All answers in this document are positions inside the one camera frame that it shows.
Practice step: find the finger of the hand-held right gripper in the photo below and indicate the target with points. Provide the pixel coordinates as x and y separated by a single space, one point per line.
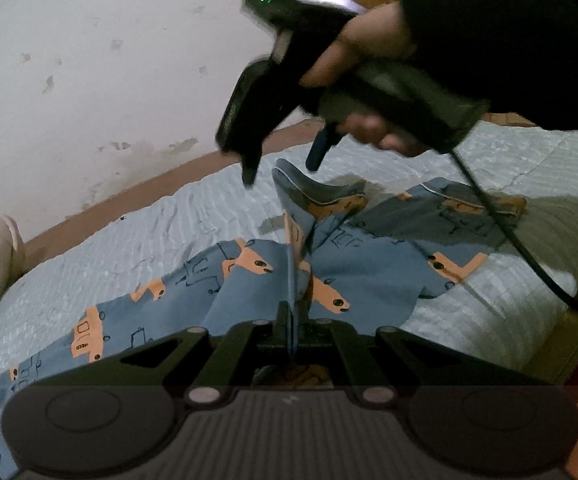
323 147
250 167

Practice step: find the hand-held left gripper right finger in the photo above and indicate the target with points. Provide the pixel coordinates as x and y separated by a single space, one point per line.
305 335

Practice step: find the blue car print pants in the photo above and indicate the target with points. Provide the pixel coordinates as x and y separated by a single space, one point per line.
384 260

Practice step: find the brown bed base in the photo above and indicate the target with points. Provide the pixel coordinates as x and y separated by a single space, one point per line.
119 187

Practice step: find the light blue bedspread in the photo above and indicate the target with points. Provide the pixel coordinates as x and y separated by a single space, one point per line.
144 230

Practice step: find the person's right hand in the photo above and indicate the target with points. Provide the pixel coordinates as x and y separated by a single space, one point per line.
364 35

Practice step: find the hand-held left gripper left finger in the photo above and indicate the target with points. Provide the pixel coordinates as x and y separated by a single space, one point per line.
284 327

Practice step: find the person's right forearm black sleeve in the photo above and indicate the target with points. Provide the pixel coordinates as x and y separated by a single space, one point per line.
519 35

